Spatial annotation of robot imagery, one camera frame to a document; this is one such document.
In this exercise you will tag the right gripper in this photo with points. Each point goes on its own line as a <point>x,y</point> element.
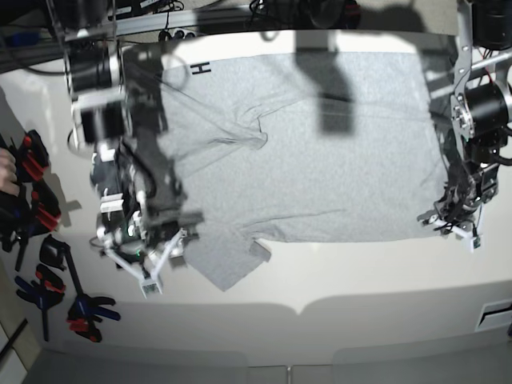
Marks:
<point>138,249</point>

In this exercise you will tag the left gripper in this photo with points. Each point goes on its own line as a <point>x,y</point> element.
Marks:
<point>454,213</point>

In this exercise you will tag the grey T-shirt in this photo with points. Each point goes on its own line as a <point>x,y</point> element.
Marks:
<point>306,147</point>

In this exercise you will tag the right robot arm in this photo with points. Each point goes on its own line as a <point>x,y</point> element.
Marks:
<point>140,196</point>

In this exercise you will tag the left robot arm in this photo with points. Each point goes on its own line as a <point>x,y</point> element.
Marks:
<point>480,121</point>

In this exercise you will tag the person hand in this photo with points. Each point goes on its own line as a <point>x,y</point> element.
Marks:
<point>8,177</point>

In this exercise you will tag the long black bar clamp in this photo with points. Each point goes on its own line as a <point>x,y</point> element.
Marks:
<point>85,312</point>

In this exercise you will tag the white floor vent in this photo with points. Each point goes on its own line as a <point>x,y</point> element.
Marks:
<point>494,315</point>

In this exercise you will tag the lower left blue clamp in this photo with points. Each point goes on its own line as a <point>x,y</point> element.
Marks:
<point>46,292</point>

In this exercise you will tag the blue red clamp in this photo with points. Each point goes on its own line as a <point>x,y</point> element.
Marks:
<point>32,159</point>
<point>21,220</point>

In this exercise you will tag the black strip at corner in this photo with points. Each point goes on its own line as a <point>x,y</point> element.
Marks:
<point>12,339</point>

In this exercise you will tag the top blue red clamp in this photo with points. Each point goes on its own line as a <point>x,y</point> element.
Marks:
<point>32,159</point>

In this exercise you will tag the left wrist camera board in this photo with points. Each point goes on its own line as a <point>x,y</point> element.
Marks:
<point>474,243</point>

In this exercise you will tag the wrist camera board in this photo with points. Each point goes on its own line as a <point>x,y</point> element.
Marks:
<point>474,243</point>
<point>150,287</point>

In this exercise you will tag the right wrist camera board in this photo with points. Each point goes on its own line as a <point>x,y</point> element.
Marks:
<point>150,287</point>

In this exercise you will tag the aluminium rail frame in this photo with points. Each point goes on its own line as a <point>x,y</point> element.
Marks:
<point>221,18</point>

